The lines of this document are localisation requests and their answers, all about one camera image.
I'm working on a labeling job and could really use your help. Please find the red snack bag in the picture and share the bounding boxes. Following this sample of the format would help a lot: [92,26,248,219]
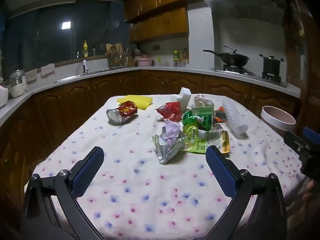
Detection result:
[106,100,138,125]

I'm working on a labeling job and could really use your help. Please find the green wrapper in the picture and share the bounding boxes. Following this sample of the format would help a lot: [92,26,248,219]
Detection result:
[182,110,213,132]

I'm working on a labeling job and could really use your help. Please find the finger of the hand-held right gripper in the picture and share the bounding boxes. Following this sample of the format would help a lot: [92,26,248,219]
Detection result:
[302,127,320,141]
[283,131,309,153]

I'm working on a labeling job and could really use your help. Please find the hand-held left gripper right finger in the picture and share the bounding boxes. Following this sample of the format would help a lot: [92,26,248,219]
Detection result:
[202,145,288,240]

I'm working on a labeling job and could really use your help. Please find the white kitchen countertop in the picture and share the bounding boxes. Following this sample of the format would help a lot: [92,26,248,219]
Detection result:
[0,64,302,128]

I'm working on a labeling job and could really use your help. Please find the gas stove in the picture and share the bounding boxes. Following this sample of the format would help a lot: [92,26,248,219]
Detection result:
[216,64,282,83]

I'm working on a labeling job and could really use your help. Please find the yellow foam net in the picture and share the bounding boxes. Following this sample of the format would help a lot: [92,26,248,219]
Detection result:
[117,95,153,111]

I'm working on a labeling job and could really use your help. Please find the pink basin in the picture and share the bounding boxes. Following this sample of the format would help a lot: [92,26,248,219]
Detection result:
[135,54,154,67]

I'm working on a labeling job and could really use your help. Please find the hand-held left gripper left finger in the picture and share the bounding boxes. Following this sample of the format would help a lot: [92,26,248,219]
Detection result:
[21,146,105,240]

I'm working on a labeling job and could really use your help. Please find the floral white tablecloth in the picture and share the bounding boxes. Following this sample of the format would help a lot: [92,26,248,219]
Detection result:
[24,94,307,240]

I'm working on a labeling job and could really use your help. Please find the silver purple wrapper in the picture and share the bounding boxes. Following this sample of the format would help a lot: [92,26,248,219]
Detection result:
[152,120,187,165]

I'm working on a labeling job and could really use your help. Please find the person's right hand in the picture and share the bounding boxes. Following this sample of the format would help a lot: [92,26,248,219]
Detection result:
[302,179,320,212]

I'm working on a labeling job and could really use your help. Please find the white glass jar appliance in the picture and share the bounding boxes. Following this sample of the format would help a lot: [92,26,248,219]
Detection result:
[9,69,27,98]

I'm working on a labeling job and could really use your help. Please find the green yellow spout pouch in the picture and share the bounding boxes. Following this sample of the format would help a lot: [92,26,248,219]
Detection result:
[182,125,230,154]

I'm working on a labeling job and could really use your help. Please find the wooden lower cabinets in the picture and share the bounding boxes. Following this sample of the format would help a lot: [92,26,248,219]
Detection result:
[0,70,300,230]

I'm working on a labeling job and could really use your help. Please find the white foam net tube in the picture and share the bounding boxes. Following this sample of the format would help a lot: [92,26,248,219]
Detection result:
[222,99,249,135]

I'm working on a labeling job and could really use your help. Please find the black wok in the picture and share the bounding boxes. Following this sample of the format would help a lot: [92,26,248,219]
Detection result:
[203,46,250,67]

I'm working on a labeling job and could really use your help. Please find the white rice cooker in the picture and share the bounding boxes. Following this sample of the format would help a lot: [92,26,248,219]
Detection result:
[0,85,9,108]

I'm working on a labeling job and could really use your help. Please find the range hood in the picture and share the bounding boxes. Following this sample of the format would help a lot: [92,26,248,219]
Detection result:
[202,0,278,23]

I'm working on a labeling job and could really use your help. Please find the utensil drying rack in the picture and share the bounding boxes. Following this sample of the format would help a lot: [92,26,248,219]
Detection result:
[105,43,129,69]

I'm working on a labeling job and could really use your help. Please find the tall wooden cabinet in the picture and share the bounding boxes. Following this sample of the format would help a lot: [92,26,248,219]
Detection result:
[284,0,320,130]

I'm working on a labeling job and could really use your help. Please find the dark kitchen window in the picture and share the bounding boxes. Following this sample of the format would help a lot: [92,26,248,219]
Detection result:
[0,0,131,73]

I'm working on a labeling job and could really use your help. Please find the black cooking pot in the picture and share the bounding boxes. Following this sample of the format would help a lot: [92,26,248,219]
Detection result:
[259,54,285,75]

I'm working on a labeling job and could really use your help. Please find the red snack wrapper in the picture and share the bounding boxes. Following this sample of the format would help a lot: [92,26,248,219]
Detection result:
[154,102,183,122]

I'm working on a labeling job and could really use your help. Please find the pink trash bin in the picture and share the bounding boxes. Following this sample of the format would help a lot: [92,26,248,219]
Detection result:
[261,106,297,138]

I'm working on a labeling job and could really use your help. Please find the orange black wrapper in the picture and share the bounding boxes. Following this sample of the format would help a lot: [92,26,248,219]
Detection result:
[214,106,227,123]

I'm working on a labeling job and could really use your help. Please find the green paper carton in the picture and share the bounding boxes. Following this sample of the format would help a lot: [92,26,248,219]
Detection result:
[191,106,215,117]

